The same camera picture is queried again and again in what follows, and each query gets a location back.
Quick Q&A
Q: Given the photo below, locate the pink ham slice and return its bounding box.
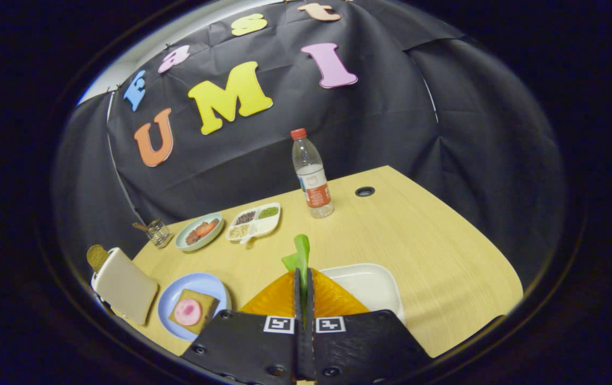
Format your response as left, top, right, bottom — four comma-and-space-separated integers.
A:
173, 298, 203, 327

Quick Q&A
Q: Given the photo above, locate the black backdrop cloth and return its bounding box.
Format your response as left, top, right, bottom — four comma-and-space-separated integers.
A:
52, 0, 566, 289

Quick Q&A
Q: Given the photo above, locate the clear red-capped water bottle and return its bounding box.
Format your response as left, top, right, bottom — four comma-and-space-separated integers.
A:
290, 128, 334, 219

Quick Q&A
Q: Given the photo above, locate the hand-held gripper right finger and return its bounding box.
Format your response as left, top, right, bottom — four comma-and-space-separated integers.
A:
305, 268, 435, 385

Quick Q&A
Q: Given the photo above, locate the white divided condiment tray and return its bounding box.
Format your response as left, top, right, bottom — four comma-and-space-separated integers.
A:
226, 203, 281, 244

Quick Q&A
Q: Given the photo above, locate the pale green round plate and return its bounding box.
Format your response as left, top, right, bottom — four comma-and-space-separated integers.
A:
175, 212, 224, 252

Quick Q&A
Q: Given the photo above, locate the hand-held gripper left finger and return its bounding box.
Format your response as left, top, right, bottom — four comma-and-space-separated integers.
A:
180, 268, 305, 385

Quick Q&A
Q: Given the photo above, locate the white toaster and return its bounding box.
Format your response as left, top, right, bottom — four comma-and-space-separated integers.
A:
91, 247, 159, 326

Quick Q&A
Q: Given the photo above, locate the green lettuce leaf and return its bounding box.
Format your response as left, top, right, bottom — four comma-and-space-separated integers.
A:
281, 234, 311, 324

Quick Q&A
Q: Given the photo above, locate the metal wire basket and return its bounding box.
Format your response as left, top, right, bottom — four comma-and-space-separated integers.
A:
134, 219, 173, 248

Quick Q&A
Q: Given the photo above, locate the blue round plate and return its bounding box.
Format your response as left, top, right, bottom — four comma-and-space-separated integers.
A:
157, 272, 232, 342

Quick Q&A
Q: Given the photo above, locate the white square plate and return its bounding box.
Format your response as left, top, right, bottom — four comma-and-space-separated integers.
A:
319, 263, 406, 324

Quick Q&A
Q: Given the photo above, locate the brown bread slice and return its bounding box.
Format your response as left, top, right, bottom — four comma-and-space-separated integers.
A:
169, 289, 220, 335
87, 244, 110, 273

